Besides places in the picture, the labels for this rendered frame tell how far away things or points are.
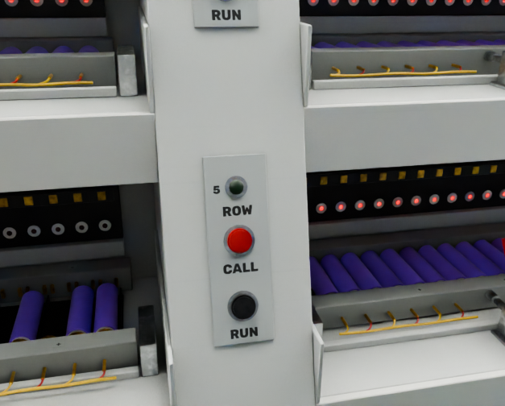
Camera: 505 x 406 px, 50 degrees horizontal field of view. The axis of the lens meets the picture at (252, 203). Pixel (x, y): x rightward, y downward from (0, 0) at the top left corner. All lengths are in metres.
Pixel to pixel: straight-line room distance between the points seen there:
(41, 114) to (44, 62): 0.07
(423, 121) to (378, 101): 0.03
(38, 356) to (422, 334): 0.29
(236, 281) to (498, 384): 0.22
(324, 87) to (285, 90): 0.06
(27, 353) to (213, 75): 0.23
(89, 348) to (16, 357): 0.05
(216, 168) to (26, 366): 0.20
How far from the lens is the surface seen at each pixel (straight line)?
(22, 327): 0.45
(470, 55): 0.49
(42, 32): 0.53
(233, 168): 0.34
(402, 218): 0.57
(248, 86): 0.34
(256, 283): 0.35
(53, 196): 0.50
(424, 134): 0.39
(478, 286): 0.51
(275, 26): 0.35
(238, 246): 0.34
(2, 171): 0.35
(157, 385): 0.41
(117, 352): 0.42
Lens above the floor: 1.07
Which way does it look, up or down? 6 degrees down
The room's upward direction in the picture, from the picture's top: 3 degrees counter-clockwise
